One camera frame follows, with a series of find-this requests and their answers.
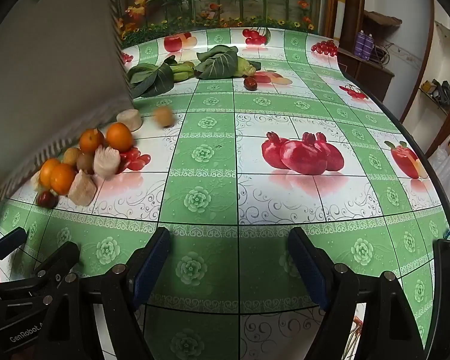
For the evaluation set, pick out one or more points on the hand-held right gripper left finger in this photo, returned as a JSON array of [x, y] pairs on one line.
[[150, 266]]

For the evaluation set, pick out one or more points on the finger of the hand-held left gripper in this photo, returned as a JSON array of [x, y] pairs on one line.
[[60, 260], [9, 240]]

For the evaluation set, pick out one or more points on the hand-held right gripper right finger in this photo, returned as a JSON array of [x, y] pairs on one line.
[[307, 266]]

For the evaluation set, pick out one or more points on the red jujube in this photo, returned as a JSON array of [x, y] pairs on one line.
[[47, 199], [250, 82]]

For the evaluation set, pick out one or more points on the white sugarcane chunk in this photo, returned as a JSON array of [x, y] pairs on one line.
[[129, 119], [81, 188], [105, 161]]

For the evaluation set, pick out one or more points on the orange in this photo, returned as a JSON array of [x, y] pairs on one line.
[[62, 179], [48, 168], [91, 139], [119, 137]]

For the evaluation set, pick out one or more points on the white corrugated-edge tray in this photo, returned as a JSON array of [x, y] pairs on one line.
[[60, 63]]

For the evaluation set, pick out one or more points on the green fruit-print tablecloth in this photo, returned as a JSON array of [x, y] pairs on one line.
[[210, 195]]

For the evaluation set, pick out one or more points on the brown kiwi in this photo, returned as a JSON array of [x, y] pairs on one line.
[[84, 161]]

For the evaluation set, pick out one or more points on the yellow longan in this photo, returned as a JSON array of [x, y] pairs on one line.
[[72, 156]]

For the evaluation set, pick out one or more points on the tan round fruit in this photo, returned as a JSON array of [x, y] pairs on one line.
[[163, 116]]

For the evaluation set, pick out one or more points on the white plastic bag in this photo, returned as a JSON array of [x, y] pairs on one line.
[[448, 157]]

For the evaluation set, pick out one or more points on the green bok choy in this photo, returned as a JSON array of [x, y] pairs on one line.
[[217, 62], [150, 78]]

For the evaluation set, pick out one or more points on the wooden shelf unit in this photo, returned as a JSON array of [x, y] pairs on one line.
[[375, 71]]

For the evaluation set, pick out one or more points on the purple bottle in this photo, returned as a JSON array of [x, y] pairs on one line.
[[368, 47], [360, 45]]

